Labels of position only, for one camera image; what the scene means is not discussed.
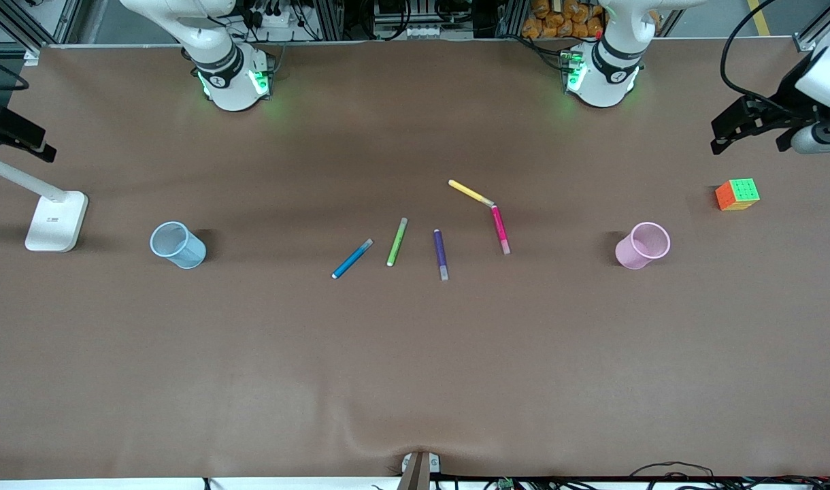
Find pink marker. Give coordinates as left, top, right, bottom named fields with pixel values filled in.
left=491, top=205, right=512, bottom=256

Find blue marker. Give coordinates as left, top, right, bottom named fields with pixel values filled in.
left=331, top=238, right=374, bottom=280

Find colourful puzzle cube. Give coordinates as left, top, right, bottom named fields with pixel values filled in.
left=715, top=178, right=761, bottom=212

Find white desk lamp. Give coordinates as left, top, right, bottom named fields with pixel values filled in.
left=0, top=157, right=89, bottom=253

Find translucent pink cup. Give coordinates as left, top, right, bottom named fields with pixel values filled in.
left=615, top=222, right=671, bottom=270

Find translucent blue cup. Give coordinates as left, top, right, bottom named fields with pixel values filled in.
left=150, top=221, right=207, bottom=270

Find orange snack bags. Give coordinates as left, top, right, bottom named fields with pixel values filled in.
left=522, top=0, right=661, bottom=39

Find yellow marker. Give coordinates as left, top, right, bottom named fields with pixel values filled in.
left=448, top=179, right=495, bottom=208

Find white power strip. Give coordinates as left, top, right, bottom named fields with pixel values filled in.
left=403, top=24, right=458, bottom=39

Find purple marker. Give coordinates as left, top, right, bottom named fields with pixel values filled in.
left=433, top=229, right=450, bottom=282

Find green marker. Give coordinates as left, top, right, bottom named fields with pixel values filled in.
left=386, top=217, right=409, bottom=267

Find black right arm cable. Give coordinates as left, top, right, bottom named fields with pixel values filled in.
left=0, top=54, right=30, bottom=92

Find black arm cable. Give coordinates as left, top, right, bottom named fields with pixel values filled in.
left=0, top=54, right=30, bottom=92
left=720, top=0, right=800, bottom=118

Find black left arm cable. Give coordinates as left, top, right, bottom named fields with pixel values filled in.
left=720, top=0, right=800, bottom=118

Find aluminium frame post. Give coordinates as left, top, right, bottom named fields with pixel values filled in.
left=793, top=20, right=830, bottom=52
left=0, top=0, right=43, bottom=67

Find black cable bundle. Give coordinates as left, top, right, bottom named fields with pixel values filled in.
left=629, top=461, right=830, bottom=490

